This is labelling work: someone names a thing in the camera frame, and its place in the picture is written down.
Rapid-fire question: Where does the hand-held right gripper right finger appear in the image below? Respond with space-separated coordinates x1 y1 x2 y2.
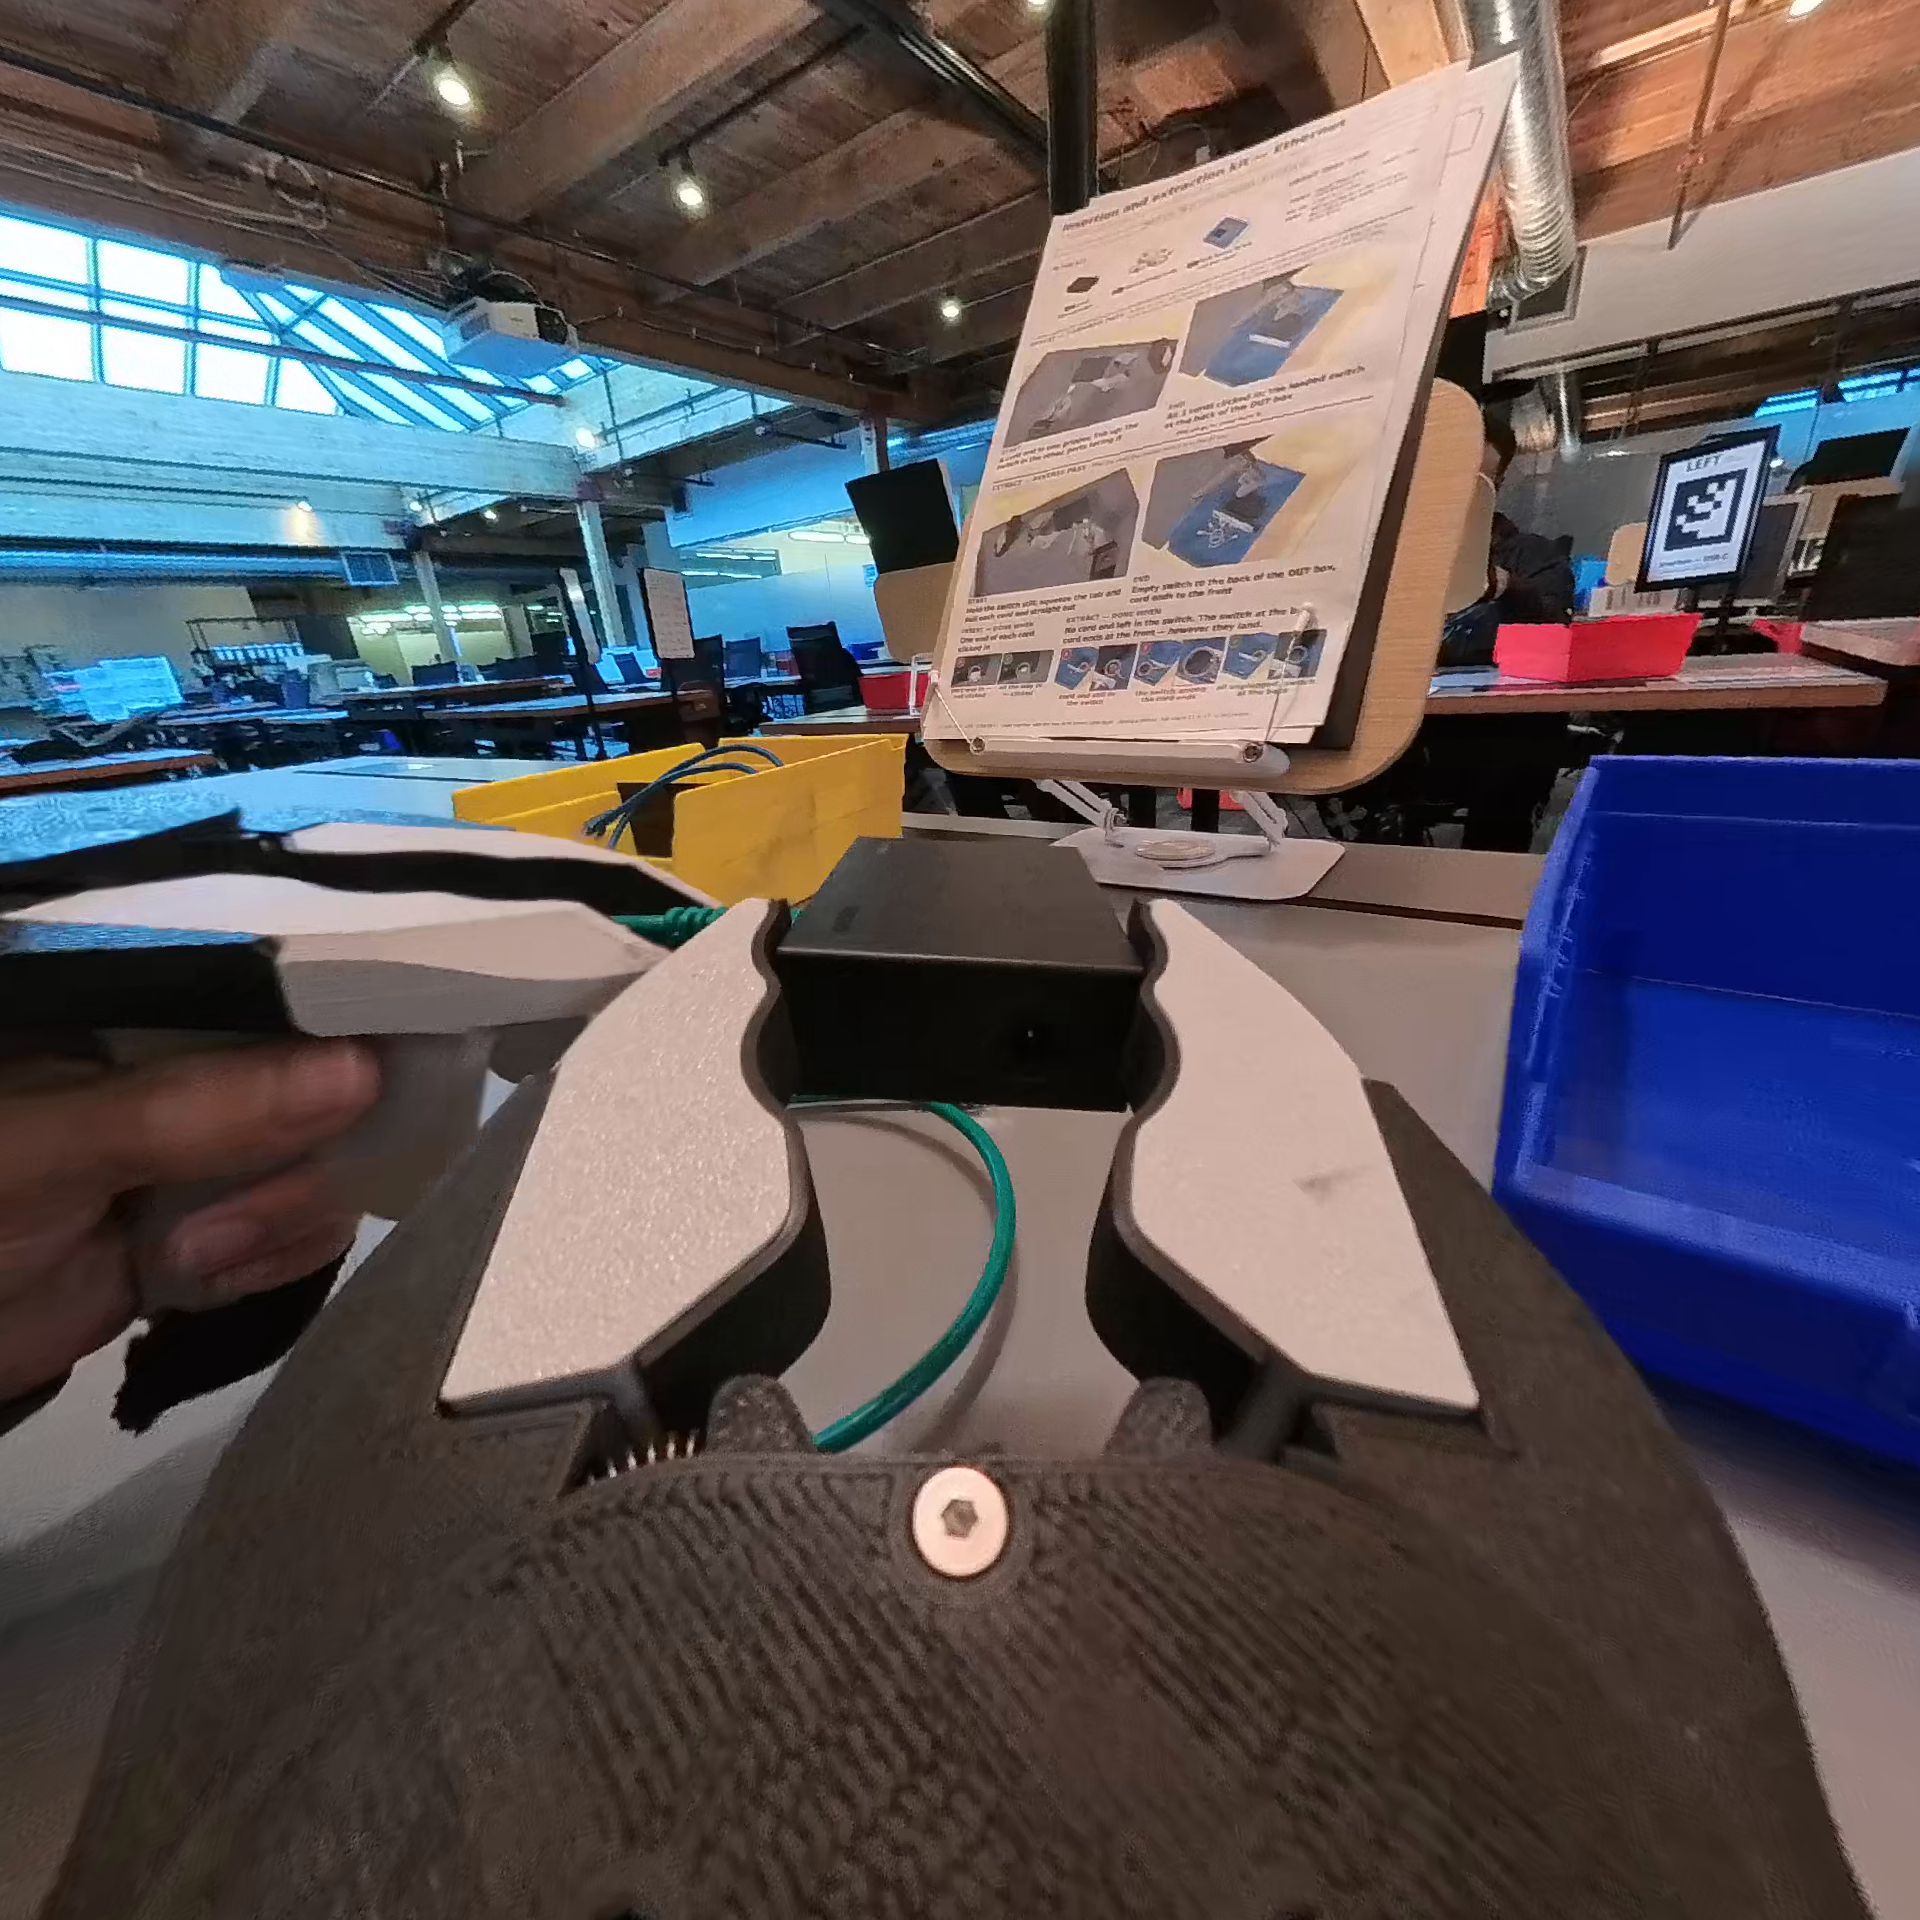
1088 895 1484 1419

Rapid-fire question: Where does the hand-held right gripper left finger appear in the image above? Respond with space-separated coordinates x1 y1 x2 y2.
439 895 835 1423

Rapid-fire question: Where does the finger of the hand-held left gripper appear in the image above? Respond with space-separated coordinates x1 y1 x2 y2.
0 871 672 1043
256 819 724 916

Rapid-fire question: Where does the blue ethernet cable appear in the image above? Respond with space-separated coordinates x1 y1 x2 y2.
584 740 783 842

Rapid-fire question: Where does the yellow plastic bin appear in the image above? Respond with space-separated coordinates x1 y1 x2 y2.
452 733 908 907

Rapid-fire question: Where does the green ethernet cable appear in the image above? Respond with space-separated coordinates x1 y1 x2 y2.
615 901 1022 1453

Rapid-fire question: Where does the black network switch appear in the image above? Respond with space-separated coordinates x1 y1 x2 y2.
776 836 1152 1114

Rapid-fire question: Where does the person's left hand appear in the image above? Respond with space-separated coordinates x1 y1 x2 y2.
0 1039 383 1419

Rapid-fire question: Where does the blue plastic bin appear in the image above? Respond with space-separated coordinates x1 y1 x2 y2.
1492 755 1920 1467

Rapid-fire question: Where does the white ceiling projector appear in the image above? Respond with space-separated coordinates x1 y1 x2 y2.
439 294 581 379

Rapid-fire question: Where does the black panel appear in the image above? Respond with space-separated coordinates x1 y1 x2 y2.
844 460 963 577

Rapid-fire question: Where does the wooden document stand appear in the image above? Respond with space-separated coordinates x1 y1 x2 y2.
872 375 1491 905

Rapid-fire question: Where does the wooden work table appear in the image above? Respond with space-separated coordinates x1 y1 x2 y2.
1421 657 1892 719

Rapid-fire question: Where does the red plastic bin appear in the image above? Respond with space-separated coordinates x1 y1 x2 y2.
1492 611 1705 685

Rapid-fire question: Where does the printed instruction sheet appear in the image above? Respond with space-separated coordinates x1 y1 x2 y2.
918 59 1519 748

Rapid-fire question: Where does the black and white tag sign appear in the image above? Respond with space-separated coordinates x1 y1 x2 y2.
1641 426 1783 596

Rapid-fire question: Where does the black pillar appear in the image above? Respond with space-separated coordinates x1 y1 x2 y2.
1044 0 1103 214

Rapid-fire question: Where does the silver air duct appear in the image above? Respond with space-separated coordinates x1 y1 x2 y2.
1459 0 1582 308

